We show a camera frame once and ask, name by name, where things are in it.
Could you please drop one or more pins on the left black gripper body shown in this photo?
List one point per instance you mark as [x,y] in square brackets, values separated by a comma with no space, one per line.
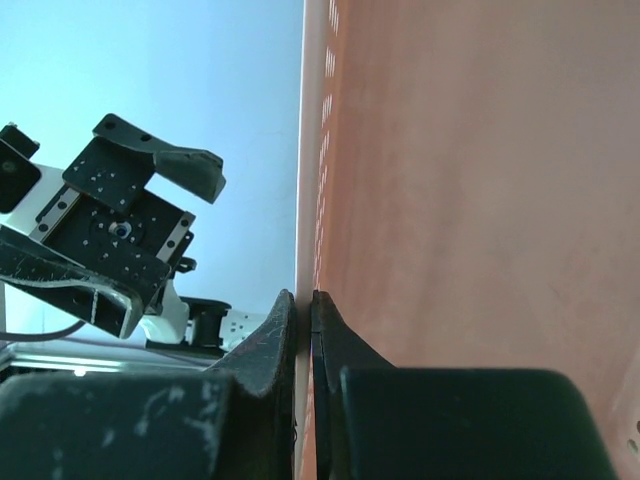
[98,214]

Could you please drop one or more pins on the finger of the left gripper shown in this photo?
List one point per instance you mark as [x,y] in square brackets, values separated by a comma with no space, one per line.
[197,171]
[109,286]

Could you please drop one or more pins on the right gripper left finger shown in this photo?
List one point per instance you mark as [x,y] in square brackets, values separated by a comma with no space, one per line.
[258,432]

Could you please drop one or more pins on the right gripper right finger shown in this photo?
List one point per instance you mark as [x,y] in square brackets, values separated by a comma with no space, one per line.
[335,348]

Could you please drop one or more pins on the pink perforated basket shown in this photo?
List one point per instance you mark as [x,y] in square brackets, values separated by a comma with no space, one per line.
[479,190]

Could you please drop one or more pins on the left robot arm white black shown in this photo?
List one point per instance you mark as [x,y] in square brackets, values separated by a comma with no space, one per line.
[193,326]

